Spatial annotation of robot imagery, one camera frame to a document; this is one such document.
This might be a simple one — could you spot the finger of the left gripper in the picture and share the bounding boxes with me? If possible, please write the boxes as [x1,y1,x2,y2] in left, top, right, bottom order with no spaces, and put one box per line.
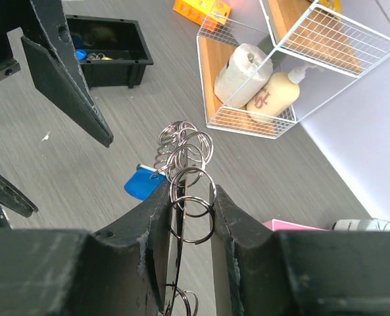
[20,1,113,147]
[0,174,39,217]

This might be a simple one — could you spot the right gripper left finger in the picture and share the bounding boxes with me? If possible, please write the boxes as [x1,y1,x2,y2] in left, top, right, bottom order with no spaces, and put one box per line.
[0,183,177,315]

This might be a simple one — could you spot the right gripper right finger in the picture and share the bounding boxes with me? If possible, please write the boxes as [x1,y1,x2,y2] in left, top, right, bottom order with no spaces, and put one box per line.
[210,186,390,315]

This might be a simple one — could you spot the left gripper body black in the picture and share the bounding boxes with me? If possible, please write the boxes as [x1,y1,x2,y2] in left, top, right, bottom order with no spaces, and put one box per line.
[0,1,37,81]

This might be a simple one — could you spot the blue tagged key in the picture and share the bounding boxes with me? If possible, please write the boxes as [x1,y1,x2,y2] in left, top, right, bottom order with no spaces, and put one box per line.
[124,164,166,201]

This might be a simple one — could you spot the pink open box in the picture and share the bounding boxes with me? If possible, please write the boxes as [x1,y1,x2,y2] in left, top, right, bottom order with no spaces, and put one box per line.
[263,219,322,231]

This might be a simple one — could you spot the black plastic bin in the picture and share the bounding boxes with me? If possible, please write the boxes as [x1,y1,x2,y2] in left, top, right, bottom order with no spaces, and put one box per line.
[66,14,154,88]

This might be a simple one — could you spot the orange plastic crate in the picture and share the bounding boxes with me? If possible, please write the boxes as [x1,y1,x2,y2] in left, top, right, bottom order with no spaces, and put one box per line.
[173,0,232,32]

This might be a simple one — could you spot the cream lotion bottle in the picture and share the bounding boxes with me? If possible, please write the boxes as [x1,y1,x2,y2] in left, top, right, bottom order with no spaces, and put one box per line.
[246,62,323,123]

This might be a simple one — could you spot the white toilet paper roll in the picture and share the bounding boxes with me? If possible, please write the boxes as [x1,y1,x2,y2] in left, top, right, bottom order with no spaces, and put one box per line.
[214,43,273,108]

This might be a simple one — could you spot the yellow packet on shelf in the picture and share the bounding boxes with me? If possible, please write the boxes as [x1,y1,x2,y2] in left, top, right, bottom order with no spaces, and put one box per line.
[319,0,341,13]

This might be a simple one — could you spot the white wire shelf rack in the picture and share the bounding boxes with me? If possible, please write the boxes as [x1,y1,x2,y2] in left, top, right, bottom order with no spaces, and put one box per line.
[197,1,390,139]

